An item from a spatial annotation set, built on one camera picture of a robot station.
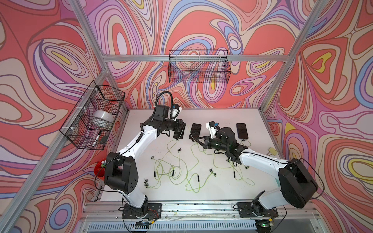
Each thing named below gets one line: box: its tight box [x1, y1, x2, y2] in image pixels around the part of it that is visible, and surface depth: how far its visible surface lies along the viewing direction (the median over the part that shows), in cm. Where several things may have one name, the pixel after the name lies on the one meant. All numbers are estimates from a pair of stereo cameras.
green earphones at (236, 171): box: [202, 146, 256, 186], surface depth 87 cm
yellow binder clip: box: [268, 147, 278, 156], surface depth 97 cm
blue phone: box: [236, 122, 249, 140], surface depth 107 cm
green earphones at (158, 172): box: [143, 155, 164, 189], surface depth 88 cm
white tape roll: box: [92, 110, 115, 127], surface depth 73 cm
